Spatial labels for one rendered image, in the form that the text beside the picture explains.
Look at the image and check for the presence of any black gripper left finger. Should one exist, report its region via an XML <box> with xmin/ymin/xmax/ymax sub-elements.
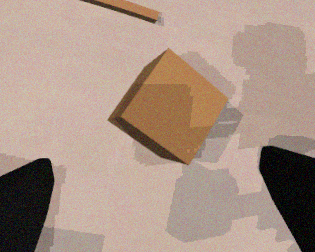
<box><xmin>0</xmin><ymin>158</ymin><xmax>54</xmax><ymax>252</ymax></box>

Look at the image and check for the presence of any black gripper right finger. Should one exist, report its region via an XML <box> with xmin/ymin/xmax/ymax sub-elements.
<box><xmin>260</xmin><ymin>146</ymin><xmax>315</xmax><ymax>252</ymax></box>

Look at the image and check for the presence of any tan wooden strip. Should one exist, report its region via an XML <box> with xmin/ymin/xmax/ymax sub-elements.
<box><xmin>80</xmin><ymin>0</ymin><xmax>160</xmax><ymax>23</ymax></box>

